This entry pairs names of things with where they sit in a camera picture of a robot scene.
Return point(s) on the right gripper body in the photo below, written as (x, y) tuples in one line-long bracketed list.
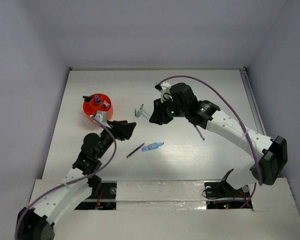
[(171, 108)]

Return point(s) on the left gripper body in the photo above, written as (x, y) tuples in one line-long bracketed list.
[(118, 134)]

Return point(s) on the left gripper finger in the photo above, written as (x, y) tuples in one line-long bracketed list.
[(118, 124), (126, 130)]

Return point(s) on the green correction tape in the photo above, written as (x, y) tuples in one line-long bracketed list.
[(142, 112)]

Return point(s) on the red capped white marker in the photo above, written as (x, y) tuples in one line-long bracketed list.
[(105, 102)]

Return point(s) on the orange highlighter black body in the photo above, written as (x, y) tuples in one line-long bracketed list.
[(88, 98)]

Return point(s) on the blue gel pen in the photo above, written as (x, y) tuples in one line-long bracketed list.
[(199, 132)]

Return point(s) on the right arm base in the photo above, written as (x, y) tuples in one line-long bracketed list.
[(221, 195)]

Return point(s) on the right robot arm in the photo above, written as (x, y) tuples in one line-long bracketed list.
[(269, 155)]

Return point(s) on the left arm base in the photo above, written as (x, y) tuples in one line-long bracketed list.
[(103, 195)]

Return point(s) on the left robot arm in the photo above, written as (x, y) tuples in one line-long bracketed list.
[(38, 220)]

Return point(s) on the blue pen cap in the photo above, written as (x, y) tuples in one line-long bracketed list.
[(136, 113)]

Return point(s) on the purple pen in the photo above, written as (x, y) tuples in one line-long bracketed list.
[(135, 150)]

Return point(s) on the orange round container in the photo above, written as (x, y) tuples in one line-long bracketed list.
[(91, 107)]

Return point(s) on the blue item in container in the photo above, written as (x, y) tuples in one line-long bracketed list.
[(97, 99)]

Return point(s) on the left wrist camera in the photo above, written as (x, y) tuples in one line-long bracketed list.
[(100, 117)]

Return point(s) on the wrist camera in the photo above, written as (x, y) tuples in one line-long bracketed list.
[(164, 89), (100, 117)]

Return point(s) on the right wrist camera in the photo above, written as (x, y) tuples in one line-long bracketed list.
[(164, 89)]

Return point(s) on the aluminium side rail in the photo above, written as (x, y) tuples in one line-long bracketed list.
[(252, 102)]

